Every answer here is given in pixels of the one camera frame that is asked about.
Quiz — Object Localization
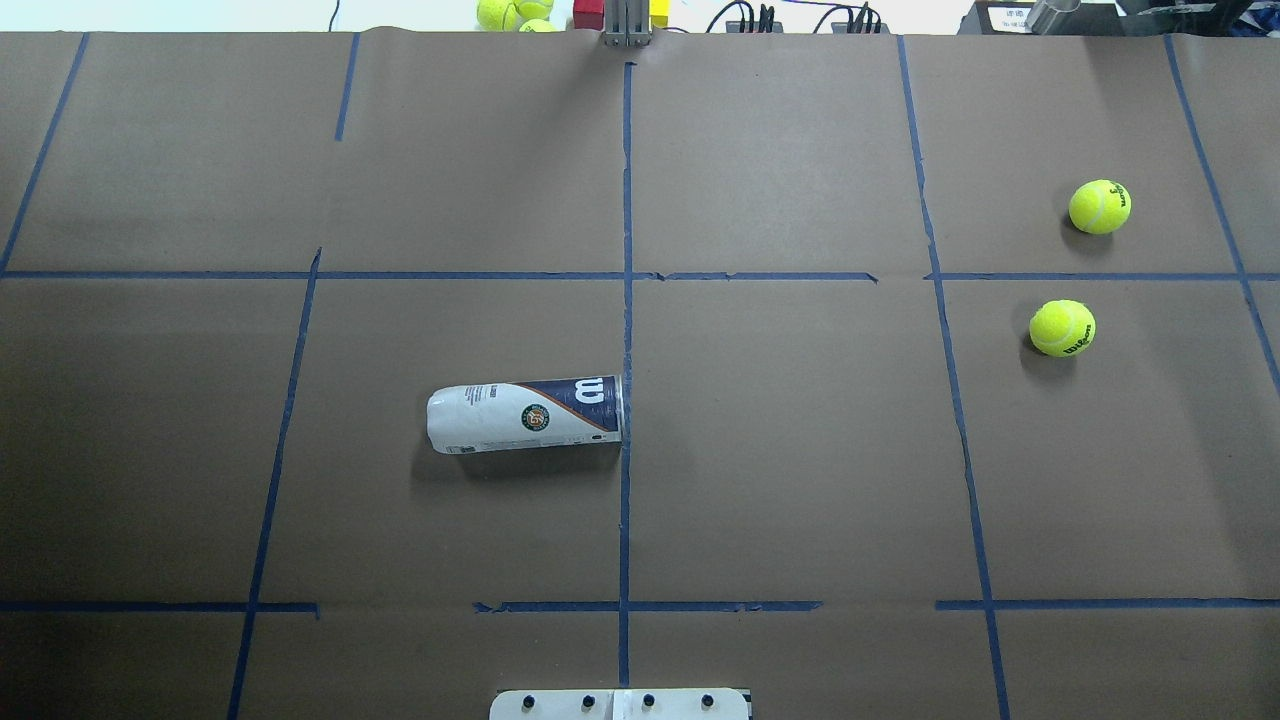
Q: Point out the yellow tennis ball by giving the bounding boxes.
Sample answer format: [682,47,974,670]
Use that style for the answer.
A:
[1028,299,1098,357]
[1068,178,1134,234]

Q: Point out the aluminium extrusion post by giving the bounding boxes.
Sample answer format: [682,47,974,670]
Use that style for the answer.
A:
[602,0,653,47]

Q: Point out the red block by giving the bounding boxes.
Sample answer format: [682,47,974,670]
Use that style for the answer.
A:
[571,0,605,31]

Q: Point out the white metal mount base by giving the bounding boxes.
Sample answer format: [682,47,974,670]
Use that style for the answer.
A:
[489,687,754,719]

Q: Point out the yellow tennis ball background right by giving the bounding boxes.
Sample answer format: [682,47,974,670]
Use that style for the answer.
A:
[513,0,556,20]

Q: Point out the yellow tennis ball background left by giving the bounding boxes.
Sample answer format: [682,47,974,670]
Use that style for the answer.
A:
[475,0,521,32]

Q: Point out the white blue tennis ball can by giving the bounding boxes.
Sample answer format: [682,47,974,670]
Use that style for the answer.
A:
[425,375,628,455]

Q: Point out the yellow tennis ball background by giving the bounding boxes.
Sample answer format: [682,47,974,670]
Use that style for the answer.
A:
[513,0,556,20]
[518,19,557,33]
[475,0,521,32]

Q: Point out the yellow tennis ball background lower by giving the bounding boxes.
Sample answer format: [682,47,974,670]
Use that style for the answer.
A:
[518,19,557,33]

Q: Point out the black power strip cables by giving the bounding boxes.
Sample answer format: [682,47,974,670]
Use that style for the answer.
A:
[705,0,884,36]

